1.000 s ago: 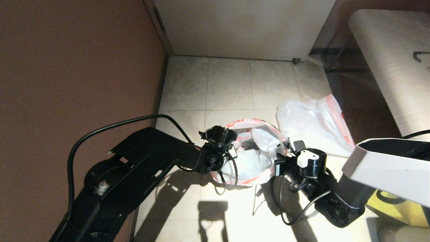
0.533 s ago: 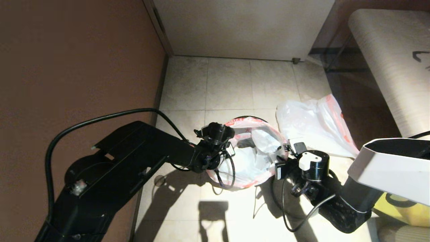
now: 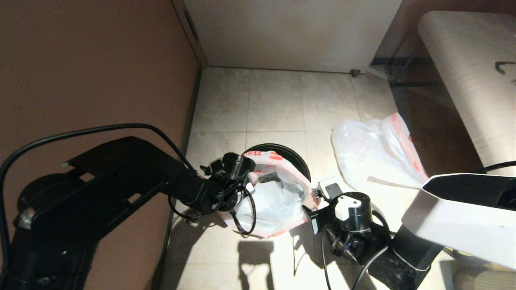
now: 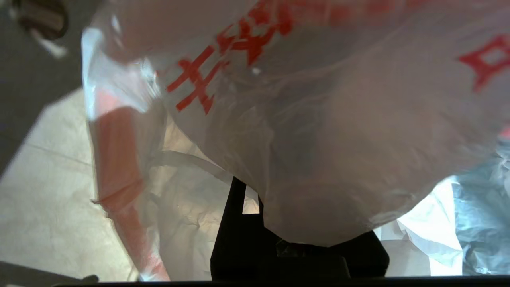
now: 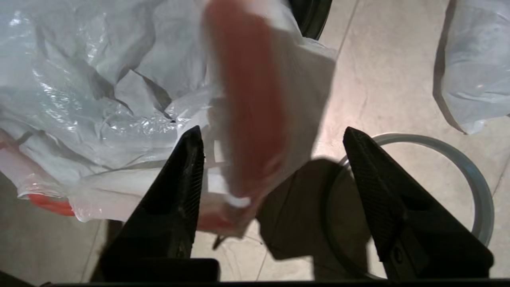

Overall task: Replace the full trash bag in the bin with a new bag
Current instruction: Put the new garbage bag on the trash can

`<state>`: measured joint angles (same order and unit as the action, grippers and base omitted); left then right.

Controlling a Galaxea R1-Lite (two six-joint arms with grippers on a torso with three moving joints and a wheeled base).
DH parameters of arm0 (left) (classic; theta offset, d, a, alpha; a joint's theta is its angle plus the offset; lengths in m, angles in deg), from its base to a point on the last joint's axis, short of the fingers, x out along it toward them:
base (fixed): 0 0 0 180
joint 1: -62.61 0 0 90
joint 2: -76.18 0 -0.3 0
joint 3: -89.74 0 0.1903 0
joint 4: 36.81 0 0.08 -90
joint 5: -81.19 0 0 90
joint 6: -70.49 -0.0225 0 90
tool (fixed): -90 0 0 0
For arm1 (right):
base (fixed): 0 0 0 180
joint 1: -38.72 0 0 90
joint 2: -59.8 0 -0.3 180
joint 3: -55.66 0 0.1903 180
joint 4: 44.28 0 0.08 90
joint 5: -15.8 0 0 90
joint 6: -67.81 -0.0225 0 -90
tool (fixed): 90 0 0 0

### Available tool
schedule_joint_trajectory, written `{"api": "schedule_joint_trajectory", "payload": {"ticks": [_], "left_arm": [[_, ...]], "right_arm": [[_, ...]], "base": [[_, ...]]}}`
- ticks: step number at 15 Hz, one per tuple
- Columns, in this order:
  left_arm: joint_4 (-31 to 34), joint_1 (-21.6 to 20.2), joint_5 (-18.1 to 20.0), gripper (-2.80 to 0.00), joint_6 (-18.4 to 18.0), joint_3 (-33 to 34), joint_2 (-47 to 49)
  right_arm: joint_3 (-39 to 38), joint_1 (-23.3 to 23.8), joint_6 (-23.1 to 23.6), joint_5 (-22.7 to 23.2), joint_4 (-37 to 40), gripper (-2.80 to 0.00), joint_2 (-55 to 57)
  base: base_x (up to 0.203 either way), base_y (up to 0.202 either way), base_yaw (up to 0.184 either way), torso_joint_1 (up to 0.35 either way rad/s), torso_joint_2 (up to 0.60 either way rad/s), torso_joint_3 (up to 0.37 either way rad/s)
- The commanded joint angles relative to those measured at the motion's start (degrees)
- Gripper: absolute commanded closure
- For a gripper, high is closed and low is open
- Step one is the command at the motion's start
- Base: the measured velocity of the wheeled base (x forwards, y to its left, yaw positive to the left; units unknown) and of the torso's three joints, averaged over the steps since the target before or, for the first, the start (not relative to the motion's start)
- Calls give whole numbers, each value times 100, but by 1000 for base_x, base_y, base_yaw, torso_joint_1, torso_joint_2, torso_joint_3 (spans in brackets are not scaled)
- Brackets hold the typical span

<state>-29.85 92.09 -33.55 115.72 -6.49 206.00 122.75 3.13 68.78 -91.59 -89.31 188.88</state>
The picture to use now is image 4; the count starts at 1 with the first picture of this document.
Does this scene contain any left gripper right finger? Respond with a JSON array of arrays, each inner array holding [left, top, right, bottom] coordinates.
[[277, 229, 390, 279]]

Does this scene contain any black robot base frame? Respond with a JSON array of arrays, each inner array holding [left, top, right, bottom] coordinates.
[[0, 261, 99, 285]]

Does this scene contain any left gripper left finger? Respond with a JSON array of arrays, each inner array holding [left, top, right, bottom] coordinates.
[[210, 177, 279, 281]]

